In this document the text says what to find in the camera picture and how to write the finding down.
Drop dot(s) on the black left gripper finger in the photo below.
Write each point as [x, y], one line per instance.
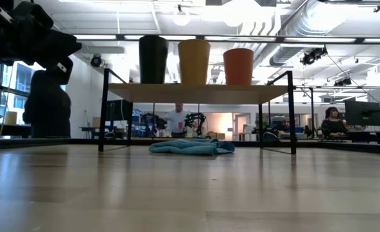
[60, 71]
[57, 46]

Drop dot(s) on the large black cup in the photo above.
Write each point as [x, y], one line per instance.
[153, 61]

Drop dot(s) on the medium yellow cup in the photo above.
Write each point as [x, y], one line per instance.
[194, 62]

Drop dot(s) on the small orange cup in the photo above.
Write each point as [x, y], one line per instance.
[238, 67]

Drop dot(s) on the background black robot arm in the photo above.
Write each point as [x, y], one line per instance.
[155, 122]

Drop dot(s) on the wooden shelf with black legs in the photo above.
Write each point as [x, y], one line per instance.
[193, 94]

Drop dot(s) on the person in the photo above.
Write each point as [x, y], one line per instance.
[176, 120]
[333, 125]
[47, 109]

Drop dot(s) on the yellow cylinder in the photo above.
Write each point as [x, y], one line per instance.
[10, 118]

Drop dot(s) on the blue cloth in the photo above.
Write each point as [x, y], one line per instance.
[193, 147]

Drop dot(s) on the black ceiling spotlight cluster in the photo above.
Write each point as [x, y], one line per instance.
[312, 55]

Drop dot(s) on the small black ceiling spotlight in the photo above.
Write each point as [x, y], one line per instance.
[343, 82]

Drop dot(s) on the black overhead light beam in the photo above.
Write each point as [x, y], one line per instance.
[359, 40]

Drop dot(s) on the black computer monitor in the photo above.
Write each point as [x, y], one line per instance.
[362, 112]

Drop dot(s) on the black desk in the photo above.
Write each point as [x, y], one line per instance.
[370, 135]

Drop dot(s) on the round black wall fixture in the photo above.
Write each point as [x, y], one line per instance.
[96, 60]

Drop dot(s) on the black aluminium table frame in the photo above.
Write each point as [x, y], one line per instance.
[354, 147]

